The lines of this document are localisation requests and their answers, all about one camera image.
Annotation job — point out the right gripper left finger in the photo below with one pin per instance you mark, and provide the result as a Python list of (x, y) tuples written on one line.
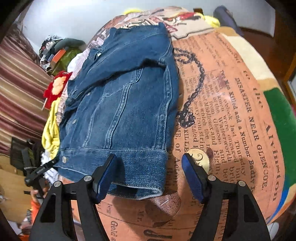
[(54, 220)]

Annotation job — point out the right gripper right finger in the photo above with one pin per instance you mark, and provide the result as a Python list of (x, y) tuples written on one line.
[(244, 220)]

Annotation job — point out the blue denim jacket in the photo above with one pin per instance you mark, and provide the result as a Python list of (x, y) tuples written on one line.
[(123, 102)]

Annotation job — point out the yellow fleece blanket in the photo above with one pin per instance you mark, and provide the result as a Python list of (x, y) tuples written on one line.
[(50, 136)]

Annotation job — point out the red plush flower pillow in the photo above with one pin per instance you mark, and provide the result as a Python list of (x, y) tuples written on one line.
[(55, 88)]

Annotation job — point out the striped maroon curtain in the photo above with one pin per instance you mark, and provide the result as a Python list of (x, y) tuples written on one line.
[(23, 82)]

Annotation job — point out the newspaper print bedspread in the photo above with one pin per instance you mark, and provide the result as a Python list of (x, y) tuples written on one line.
[(221, 112)]

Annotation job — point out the white cloth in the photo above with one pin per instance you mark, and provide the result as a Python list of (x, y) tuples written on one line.
[(76, 63)]

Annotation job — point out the pile of clutter items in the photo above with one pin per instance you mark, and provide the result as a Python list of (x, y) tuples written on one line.
[(56, 53)]

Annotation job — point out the dark blue bag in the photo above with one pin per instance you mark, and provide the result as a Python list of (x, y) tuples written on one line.
[(226, 19)]

